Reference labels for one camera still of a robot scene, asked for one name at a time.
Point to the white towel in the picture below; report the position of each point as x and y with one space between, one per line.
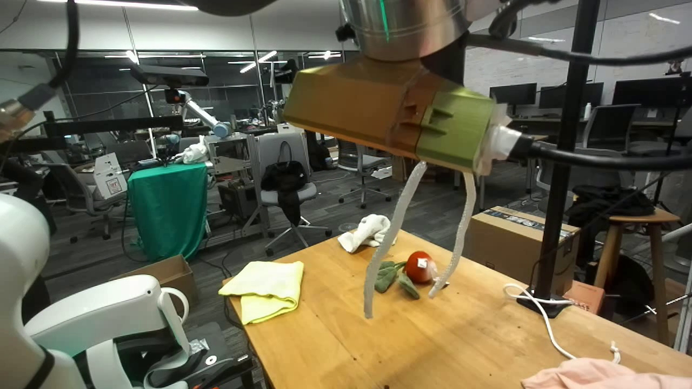
364 231

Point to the yellow green cloth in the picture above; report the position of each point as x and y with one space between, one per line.
263 293

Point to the light pink towel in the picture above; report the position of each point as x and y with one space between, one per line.
614 375

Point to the black bag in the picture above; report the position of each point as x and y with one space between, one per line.
285 181

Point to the light grey swivel chair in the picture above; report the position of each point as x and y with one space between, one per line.
272 148

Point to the green plush leaf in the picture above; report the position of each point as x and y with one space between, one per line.
389 277

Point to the red plush tomato toy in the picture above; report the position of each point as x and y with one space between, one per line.
418 266

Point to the cardboard box with black tape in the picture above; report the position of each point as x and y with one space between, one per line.
515 249

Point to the green draped cloth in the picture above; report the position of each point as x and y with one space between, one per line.
166 208

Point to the small plain cardboard box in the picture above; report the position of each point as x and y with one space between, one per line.
170 273

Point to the black computer monitor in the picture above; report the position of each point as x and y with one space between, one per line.
552 96
514 94
650 92

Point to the white paper sign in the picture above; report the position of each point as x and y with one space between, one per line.
110 175

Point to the black vertical pole with base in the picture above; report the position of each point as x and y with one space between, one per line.
569 101

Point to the black jacket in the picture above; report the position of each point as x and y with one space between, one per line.
607 205

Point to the pink flat box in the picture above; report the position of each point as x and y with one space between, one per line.
585 297

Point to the grey office chair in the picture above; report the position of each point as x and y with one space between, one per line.
608 126

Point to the wooden stool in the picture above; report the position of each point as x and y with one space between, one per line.
634 218

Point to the black tripod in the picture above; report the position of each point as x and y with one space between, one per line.
675 66

